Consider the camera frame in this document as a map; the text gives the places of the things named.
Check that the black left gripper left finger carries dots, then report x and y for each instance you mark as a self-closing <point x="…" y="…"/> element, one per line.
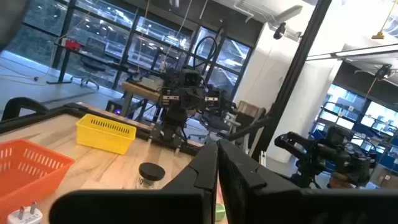
<point x="140" y="208"/>

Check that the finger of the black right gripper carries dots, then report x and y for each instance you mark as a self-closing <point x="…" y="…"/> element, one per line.
<point x="170" y="97"/>
<point x="213" y="99"/>

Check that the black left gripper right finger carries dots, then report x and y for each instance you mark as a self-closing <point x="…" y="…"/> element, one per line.
<point x="295" y="208"/>

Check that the glass jar black lid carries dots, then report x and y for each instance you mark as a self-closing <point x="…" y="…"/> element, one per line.
<point x="151" y="170"/>

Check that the green white wall charger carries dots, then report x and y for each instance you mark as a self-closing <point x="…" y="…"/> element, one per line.
<point x="220" y="213"/>

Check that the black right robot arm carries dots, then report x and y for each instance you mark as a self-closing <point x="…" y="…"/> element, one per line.
<point x="172" y="123"/>

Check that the black office chair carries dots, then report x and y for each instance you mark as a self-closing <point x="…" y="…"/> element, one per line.
<point x="93" y="63"/>

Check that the wooden desk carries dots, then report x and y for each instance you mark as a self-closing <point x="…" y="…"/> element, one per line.
<point x="140" y="90"/>

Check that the brown cardboard box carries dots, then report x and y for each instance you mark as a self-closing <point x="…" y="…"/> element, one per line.
<point x="248" y="110"/>

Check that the black computer tower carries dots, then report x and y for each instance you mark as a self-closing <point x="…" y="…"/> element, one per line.
<point x="113" y="107"/>

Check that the yellow plastic basket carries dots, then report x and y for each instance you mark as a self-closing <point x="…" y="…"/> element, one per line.
<point x="102" y="140"/>

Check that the black desk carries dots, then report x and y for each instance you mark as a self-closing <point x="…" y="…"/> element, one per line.
<point x="63" y="71"/>

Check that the red box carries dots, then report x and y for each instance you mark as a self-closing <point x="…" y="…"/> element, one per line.
<point x="72" y="45"/>

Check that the orange plastic basket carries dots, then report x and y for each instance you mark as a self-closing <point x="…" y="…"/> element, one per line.
<point x="28" y="174"/>

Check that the yellow hanging power drop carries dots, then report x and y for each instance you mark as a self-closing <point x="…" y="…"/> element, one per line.
<point x="378" y="35"/>

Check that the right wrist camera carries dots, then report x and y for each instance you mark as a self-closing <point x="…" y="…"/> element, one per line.
<point x="191" y="77"/>

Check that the black vertical frame post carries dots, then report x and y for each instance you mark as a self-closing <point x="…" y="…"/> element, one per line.
<point x="298" y="62"/>

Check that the black ceiling camera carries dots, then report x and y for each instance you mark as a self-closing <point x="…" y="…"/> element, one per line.
<point x="280" y="31"/>
<point x="383" y="71"/>

